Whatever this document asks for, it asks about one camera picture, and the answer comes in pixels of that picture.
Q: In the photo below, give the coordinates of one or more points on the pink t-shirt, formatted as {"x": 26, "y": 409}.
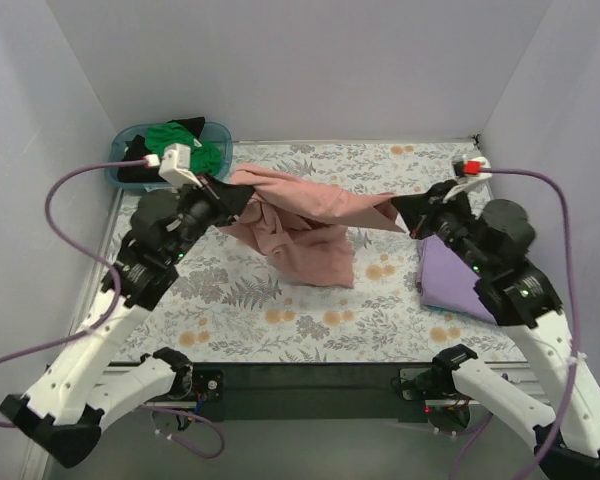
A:
{"x": 301, "y": 226}

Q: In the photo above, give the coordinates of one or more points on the aluminium frame rail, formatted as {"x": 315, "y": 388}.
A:
{"x": 530, "y": 385}

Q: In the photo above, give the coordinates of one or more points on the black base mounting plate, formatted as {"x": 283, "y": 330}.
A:
{"x": 316, "y": 391}

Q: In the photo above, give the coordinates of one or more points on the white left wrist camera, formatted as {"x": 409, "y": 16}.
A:
{"x": 174, "y": 166}

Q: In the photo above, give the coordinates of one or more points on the black t-shirt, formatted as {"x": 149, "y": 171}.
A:
{"x": 143, "y": 140}

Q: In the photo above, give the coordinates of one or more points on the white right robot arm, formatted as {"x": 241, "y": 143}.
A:
{"x": 564, "y": 432}

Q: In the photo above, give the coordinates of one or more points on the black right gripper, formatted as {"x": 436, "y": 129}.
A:
{"x": 431, "y": 214}

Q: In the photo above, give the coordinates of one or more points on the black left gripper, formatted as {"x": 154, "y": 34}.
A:
{"x": 220, "y": 201}

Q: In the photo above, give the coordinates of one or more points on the green t-shirt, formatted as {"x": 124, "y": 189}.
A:
{"x": 205, "y": 156}

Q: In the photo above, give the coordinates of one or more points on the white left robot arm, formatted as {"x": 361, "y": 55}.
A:
{"x": 66, "y": 411}

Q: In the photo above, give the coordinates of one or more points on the floral patterned table mat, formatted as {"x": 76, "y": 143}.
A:
{"x": 230, "y": 305}

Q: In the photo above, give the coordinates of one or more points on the blue plastic laundry basket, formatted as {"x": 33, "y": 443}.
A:
{"x": 212, "y": 132}

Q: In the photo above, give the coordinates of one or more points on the folded purple t-shirt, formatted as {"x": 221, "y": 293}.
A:
{"x": 445, "y": 283}

